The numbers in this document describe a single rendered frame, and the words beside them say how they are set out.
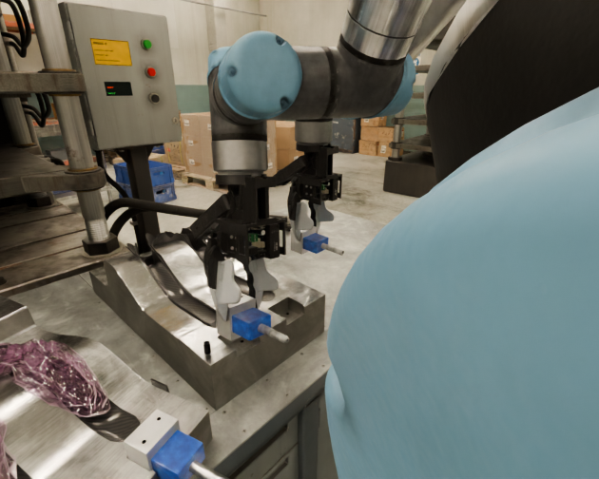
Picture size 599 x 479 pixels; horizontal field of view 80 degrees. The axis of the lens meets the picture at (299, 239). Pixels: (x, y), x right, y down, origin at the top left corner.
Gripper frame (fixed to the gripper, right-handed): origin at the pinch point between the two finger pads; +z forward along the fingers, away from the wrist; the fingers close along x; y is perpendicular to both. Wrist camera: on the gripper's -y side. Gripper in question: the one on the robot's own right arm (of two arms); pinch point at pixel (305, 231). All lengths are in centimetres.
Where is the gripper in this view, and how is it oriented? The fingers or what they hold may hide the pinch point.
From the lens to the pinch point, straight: 81.4
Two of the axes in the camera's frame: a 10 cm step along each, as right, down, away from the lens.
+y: 7.3, 2.7, -6.3
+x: 6.8, -2.9, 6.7
